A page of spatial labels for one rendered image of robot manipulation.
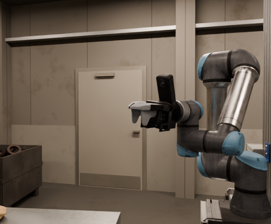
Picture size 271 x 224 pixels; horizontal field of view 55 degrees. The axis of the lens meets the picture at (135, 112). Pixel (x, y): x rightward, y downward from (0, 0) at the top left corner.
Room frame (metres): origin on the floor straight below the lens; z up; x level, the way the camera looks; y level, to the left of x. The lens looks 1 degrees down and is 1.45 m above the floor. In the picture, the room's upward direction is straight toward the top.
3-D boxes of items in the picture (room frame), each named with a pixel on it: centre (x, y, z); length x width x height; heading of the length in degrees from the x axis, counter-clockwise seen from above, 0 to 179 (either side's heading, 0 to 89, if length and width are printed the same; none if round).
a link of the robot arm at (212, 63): (1.10, -0.35, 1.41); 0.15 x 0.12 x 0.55; 50
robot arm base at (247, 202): (1.02, -0.45, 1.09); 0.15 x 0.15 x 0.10
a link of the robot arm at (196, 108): (0.90, -0.18, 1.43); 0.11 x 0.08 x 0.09; 140
